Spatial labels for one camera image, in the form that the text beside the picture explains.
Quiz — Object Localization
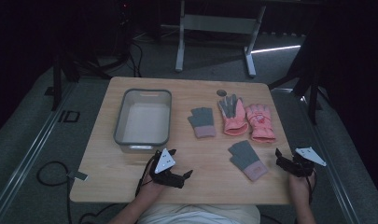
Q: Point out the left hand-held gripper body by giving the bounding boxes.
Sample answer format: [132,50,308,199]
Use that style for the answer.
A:
[148,147,187,189]

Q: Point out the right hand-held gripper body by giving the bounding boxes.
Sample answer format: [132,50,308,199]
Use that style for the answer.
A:
[284,147,328,178]

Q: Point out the grey glove with pink cuff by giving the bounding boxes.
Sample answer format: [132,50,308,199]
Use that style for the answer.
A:
[228,139,269,182]
[187,106,217,139]

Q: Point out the pink glove with cartoon print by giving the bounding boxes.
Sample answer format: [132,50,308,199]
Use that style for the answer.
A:
[245,104,277,145]

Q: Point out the grey plastic bin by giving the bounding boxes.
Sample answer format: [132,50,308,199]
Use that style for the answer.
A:
[113,88,173,154]

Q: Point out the pink glove with grey palm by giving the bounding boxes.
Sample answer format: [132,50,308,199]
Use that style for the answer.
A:
[217,93,250,137]

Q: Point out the person's right hand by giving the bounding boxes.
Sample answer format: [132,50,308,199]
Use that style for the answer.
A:
[287,172,317,203]

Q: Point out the person's left hand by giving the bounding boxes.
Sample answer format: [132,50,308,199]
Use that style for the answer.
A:
[139,173,168,200]

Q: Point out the person's white clothing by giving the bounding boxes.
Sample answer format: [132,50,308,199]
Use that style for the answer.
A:
[136,203,261,224]

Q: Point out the metal table clamp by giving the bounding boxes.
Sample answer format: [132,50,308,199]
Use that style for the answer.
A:
[66,170,89,182]

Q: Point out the white light strip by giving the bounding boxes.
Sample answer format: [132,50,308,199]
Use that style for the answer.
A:
[251,45,301,54]

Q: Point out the black tripod stand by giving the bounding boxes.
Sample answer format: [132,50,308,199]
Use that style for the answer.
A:
[50,55,133,112]

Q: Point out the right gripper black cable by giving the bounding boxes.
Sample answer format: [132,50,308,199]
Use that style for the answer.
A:
[305,175,317,205]

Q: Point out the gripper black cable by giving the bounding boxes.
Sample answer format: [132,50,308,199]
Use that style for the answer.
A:
[305,175,317,205]
[134,154,157,198]

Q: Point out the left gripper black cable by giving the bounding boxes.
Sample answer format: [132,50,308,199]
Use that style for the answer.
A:
[134,154,157,198]

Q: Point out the metal floor rail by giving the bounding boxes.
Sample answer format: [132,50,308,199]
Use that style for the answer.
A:
[0,82,77,224]
[270,88,362,224]

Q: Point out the black floor cable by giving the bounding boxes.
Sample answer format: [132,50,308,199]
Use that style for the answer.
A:
[36,161,74,224]
[78,203,129,224]

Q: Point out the white metal desk frame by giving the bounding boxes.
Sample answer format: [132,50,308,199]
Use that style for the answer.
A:
[175,0,267,78]

